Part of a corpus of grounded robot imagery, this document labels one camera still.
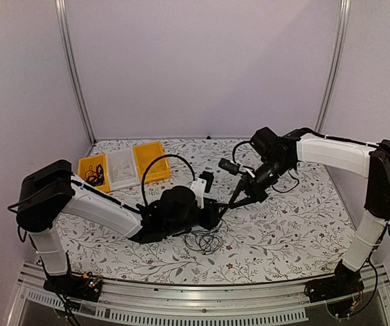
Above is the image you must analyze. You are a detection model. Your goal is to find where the black thin cable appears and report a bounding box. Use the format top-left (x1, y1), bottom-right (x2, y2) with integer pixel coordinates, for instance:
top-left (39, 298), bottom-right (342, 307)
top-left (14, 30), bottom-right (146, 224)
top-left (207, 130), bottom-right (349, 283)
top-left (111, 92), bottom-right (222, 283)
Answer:
top-left (84, 163), bottom-right (107, 187)

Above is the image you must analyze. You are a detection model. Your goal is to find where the white translucent plastic bin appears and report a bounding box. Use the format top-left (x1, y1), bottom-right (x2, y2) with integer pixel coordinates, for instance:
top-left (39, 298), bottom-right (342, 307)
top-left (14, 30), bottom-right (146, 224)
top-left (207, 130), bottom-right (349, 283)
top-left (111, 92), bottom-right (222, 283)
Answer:
top-left (107, 147), bottom-right (140, 192)

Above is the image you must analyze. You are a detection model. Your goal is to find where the right aluminium corner post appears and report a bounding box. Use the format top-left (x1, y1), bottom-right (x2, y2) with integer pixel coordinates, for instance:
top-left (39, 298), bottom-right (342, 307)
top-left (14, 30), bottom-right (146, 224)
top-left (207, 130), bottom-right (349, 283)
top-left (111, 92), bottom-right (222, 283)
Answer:
top-left (315, 0), bottom-right (351, 132)

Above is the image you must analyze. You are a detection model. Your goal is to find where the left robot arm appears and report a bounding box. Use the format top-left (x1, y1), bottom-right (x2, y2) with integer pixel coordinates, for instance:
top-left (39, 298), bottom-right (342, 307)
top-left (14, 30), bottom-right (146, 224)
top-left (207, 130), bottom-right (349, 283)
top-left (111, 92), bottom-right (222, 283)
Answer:
top-left (7, 160), bottom-right (226, 295)

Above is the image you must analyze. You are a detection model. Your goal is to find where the left aluminium corner post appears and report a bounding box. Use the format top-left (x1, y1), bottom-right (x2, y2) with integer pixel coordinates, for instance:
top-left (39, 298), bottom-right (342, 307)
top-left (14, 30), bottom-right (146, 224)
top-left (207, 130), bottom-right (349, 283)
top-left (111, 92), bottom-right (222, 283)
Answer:
top-left (54, 0), bottom-right (96, 145)

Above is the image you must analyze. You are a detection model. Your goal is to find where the black cable pile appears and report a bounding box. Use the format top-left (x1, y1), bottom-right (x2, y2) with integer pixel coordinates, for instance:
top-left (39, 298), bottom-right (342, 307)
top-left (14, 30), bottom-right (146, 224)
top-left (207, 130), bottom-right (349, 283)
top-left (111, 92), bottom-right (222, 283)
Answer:
top-left (183, 217), bottom-right (230, 255)

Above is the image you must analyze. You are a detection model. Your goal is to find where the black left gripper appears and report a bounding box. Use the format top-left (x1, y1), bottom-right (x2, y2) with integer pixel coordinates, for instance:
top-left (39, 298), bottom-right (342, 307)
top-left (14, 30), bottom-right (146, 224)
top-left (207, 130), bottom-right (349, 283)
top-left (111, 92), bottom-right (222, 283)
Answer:
top-left (164, 198), bottom-right (228, 238)

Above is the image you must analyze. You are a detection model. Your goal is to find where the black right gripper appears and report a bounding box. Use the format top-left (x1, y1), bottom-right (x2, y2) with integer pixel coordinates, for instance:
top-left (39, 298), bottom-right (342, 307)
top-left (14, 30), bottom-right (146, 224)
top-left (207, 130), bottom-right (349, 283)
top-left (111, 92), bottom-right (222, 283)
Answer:
top-left (228, 157), bottom-right (293, 209)

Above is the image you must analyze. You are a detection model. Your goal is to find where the aluminium front rail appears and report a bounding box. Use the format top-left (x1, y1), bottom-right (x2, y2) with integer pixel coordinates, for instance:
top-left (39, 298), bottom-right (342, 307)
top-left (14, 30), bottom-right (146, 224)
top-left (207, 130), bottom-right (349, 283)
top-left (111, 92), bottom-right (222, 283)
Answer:
top-left (7, 263), bottom-right (390, 325)

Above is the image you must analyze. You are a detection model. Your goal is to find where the left yellow plastic bin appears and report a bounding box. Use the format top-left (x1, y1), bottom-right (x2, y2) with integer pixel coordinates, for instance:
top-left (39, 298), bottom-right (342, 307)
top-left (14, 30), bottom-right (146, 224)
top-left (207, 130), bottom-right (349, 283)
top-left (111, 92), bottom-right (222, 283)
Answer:
top-left (77, 154), bottom-right (111, 193)

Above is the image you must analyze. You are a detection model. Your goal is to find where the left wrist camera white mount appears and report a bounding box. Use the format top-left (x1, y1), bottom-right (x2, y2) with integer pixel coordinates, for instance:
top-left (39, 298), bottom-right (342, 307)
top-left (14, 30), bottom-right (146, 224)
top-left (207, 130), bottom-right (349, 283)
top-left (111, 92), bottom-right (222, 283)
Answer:
top-left (190, 170), bottom-right (214, 209)

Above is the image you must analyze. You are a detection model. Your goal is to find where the floral table cloth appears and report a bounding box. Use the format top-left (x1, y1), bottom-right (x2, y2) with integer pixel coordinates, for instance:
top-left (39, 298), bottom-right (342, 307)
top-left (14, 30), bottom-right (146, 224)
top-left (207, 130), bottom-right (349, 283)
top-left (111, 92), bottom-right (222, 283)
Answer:
top-left (45, 137), bottom-right (364, 285)

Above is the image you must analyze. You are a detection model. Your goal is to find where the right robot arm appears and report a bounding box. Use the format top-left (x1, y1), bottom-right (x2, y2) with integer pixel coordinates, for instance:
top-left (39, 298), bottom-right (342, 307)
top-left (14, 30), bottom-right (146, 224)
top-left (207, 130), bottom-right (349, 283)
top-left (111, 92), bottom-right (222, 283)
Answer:
top-left (228, 127), bottom-right (390, 272)

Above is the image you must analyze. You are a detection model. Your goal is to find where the white thin cable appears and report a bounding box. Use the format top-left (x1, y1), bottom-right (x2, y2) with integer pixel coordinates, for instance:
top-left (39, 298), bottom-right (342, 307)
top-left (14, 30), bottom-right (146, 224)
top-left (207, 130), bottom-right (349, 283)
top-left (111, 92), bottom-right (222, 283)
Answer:
top-left (111, 162), bottom-right (137, 183)

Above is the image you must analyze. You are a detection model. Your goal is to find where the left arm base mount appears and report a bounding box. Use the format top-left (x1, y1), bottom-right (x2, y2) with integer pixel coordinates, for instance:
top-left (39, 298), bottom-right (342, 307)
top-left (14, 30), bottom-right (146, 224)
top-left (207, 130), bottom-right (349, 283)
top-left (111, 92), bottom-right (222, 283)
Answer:
top-left (43, 267), bottom-right (103, 302)

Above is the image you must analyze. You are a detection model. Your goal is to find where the right yellow plastic bin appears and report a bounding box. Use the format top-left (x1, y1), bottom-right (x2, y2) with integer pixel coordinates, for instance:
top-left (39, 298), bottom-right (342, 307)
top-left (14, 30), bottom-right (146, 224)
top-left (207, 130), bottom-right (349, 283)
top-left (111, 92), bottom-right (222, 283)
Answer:
top-left (133, 141), bottom-right (171, 183)

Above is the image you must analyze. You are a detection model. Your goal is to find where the aluminium corner post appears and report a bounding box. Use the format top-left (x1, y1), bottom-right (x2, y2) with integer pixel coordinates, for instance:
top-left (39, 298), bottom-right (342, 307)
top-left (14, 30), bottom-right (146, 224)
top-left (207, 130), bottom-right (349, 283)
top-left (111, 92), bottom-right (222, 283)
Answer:
top-left (54, 0), bottom-right (96, 145)
top-left (315, 0), bottom-right (351, 132)

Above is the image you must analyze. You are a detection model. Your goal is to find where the back aluminium floor rail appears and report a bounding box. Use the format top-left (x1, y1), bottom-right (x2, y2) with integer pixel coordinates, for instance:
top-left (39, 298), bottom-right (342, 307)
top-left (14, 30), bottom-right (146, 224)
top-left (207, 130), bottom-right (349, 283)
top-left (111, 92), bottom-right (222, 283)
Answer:
top-left (95, 136), bottom-right (252, 143)

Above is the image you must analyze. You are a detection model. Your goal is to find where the yellow plastic bin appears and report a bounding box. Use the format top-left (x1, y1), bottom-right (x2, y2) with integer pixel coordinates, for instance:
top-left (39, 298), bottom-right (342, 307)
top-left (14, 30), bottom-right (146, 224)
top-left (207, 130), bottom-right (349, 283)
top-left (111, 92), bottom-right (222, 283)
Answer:
top-left (77, 154), bottom-right (111, 193)
top-left (133, 141), bottom-right (171, 183)

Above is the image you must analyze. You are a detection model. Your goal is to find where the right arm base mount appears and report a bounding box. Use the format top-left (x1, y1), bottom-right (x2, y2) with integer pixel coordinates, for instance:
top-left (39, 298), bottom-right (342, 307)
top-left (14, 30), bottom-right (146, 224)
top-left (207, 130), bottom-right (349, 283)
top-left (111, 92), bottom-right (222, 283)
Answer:
top-left (304, 261), bottom-right (364, 319)

